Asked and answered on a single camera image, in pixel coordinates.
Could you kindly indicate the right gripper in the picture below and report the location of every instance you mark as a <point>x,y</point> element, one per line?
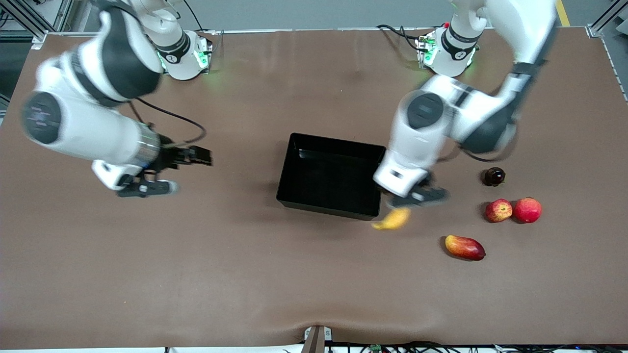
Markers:
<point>169,156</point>

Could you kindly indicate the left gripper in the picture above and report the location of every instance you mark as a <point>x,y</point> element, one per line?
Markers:
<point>426,180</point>

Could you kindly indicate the yellow banana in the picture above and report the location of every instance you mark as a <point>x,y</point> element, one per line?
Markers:
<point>392,220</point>

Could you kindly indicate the black plastic box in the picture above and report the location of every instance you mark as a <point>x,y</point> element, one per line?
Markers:
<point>328,181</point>

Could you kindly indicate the small red yellow apple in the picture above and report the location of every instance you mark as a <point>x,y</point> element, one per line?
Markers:
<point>498,211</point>

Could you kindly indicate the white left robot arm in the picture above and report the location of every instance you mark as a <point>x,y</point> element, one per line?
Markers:
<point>427,127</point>

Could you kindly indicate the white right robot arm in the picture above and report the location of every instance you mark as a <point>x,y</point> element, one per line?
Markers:
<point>88,127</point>

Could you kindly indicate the dark purple plum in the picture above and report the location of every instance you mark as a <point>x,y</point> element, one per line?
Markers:
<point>494,176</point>

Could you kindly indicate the red yellow mango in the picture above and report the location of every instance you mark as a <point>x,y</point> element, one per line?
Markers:
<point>465,248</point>

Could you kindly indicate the brown table mat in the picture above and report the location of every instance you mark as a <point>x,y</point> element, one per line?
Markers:
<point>245,269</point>

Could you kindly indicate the round red apple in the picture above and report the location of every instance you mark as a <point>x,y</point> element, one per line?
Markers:
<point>527,211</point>

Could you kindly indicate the small green circuit board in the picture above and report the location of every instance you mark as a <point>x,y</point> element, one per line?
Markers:
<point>376,348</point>

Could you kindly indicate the grey metal table bracket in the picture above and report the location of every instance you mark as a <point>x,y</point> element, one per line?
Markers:
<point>316,340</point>

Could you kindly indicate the aluminium frame profile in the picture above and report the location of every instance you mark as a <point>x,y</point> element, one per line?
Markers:
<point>39,39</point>
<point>596,30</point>

